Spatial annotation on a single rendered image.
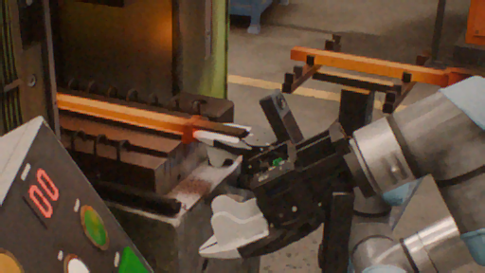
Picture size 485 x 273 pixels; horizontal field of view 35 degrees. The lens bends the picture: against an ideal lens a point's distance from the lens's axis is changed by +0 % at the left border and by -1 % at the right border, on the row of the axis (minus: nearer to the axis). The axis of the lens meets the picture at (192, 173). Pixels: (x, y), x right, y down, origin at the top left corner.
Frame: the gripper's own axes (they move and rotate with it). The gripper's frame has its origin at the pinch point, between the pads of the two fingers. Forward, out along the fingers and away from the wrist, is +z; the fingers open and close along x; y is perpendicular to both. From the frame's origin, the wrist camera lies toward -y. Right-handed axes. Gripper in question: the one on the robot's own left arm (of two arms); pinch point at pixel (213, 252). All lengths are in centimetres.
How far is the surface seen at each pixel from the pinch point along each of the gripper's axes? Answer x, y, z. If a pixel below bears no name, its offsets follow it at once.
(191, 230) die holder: -34.1, -14.3, 12.7
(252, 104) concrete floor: -292, -100, 38
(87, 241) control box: 3.3, 10.0, 10.4
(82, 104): -54, 8, 24
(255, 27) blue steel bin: -411, -100, 32
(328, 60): -83, -17, -17
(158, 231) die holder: -30.9, -10.2, 16.5
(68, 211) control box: 2.7, 13.9, 10.4
